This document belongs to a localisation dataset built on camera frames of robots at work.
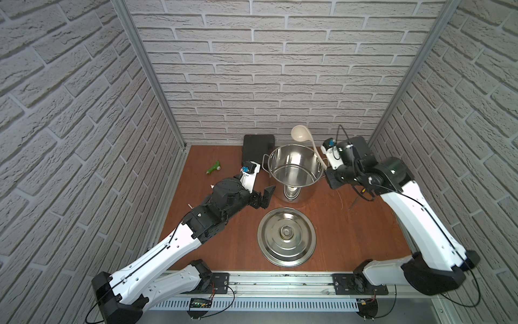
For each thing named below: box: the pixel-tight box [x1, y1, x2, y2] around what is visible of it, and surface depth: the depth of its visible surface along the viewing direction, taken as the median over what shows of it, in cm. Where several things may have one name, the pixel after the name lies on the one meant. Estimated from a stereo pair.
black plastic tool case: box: [242, 134, 276, 165], surface depth 117 cm
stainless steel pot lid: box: [256, 206, 318, 268], surface depth 87 cm
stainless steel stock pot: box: [261, 144, 326, 204], surface depth 98 cm
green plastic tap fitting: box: [205, 159, 222, 175], surface depth 109 cm
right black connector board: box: [356, 298, 378, 319], surface depth 71 cm
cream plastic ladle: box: [290, 124, 328, 171], surface depth 81 cm
